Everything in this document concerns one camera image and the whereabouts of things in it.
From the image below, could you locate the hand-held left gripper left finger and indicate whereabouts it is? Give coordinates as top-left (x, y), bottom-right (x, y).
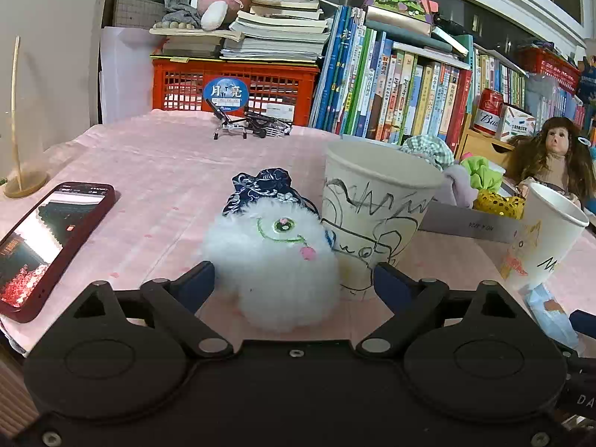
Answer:
top-left (60, 261), bottom-right (235, 360)

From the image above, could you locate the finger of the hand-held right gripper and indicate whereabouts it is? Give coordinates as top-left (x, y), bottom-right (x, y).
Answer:
top-left (570, 310), bottom-right (596, 336)
top-left (552, 342), bottom-right (596, 373)

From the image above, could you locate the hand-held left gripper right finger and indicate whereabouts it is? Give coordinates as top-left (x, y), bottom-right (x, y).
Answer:
top-left (356, 261), bottom-right (534, 360)

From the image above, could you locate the white fluffy plush toy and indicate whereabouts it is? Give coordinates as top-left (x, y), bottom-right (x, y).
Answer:
top-left (202, 198), bottom-right (340, 333)

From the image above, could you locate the grey cardboard box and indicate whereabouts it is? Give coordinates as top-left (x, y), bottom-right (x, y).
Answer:
top-left (419, 168), bottom-right (532, 244)

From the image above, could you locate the pink fleece sock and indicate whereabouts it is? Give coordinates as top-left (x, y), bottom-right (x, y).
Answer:
top-left (438, 165), bottom-right (476, 208)

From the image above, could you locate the green checked cloth hat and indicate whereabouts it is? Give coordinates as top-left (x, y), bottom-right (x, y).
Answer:
top-left (399, 135), bottom-right (454, 168)

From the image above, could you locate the green scrunchie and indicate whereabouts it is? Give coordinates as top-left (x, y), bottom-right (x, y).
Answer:
top-left (461, 156), bottom-right (506, 191)

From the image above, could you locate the large drawn-on paper cup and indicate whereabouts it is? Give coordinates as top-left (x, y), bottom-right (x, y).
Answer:
top-left (320, 141), bottom-right (445, 301)

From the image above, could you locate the small drawn-on paper cup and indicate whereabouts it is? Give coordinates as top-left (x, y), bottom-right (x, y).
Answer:
top-left (500, 183), bottom-right (590, 294)

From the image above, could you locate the navy floral fabric pouch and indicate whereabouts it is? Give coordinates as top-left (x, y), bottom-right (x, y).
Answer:
top-left (222, 168), bottom-right (320, 217)

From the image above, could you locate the pink tablecloth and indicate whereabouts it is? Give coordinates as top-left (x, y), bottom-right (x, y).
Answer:
top-left (0, 109), bottom-right (596, 355)

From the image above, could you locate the smartphone in red case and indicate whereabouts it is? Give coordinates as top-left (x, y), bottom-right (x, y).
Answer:
top-left (0, 181), bottom-right (117, 324)

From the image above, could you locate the wooden desk drawer organizer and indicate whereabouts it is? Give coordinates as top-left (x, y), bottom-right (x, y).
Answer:
top-left (455, 126), bottom-right (517, 166)

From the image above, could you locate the brown-haired doll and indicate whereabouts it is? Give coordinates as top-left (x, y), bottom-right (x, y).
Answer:
top-left (505, 116), bottom-right (594, 210)

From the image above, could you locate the row of books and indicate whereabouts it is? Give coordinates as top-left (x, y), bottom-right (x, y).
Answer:
top-left (310, 4), bottom-right (596, 152)

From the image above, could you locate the red plastic crate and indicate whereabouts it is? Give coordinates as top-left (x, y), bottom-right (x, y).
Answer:
top-left (151, 53), bottom-right (321, 126)

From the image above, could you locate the red beer can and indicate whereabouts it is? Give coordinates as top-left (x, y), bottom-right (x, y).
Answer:
top-left (472, 88), bottom-right (506, 137)

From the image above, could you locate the beige stand with thin stick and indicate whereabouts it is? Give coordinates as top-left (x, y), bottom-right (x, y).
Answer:
top-left (4, 35), bottom-right (48, 199)

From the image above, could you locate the white printed carton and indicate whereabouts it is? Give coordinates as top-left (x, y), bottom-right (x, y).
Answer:
top-left (496, 102), bottom-right (536, 143)

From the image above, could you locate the white board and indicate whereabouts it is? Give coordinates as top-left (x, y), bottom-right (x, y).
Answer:
top-left (99, 26), bottom-right (154, 125)

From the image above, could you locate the small red plastic basket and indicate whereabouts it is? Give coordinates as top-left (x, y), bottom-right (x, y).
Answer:
top-left (517, 47), bottom-right (583, 91)

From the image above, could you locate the stack of books and papers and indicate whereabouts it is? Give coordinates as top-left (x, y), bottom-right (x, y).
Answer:
top-left (149, 0), bottom-right (333, 63)

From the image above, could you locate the grey cloth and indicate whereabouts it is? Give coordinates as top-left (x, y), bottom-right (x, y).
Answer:
top-left (163, 0), bottom-right (202, 26)

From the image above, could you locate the grey grid cutting mat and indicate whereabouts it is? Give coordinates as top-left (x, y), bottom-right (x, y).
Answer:
top-left (112, 0), bottom-right (166, 29)

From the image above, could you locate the wooden bead string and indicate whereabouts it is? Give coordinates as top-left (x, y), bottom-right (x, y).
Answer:
top-left (153, 19), bottom-right (202, 32)

